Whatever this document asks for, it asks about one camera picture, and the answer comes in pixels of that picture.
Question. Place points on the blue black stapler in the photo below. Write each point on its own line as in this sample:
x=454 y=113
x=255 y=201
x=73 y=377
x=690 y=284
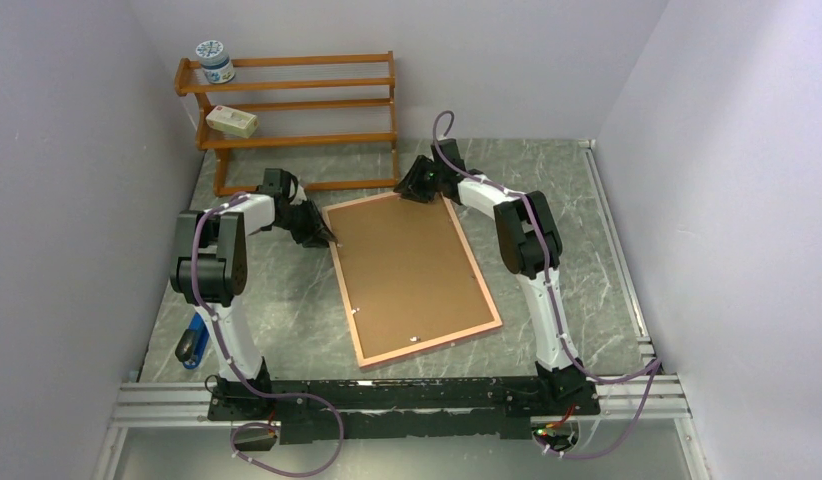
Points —
x=189 y=350

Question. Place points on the small white carton box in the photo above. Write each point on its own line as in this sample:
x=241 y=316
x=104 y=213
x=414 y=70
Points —
x=232 y=121

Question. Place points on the brown cardboard backing board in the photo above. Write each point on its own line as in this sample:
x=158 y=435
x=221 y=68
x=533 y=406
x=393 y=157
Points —
x=411 y=278

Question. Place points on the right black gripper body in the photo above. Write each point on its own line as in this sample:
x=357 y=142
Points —
x=439 y=176

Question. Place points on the white blue-lidded jar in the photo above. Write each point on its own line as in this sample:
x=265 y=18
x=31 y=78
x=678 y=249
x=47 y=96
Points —
x=215 y=62

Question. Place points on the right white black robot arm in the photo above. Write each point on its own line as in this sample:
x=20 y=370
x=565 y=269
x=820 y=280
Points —
x=530 y=247

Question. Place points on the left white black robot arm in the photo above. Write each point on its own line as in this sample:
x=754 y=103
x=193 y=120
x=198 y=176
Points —
x=210 y=270

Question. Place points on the wooden three-tier shelf rack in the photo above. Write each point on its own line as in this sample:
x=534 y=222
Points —
x=300 y=101

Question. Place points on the aluminium rail frame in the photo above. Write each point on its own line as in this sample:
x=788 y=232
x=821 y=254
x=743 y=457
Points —
x=435 y=322

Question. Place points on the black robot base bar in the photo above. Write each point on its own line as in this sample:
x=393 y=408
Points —
x=305 y=411

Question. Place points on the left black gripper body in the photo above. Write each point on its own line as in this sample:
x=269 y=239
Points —
x=298 y=224

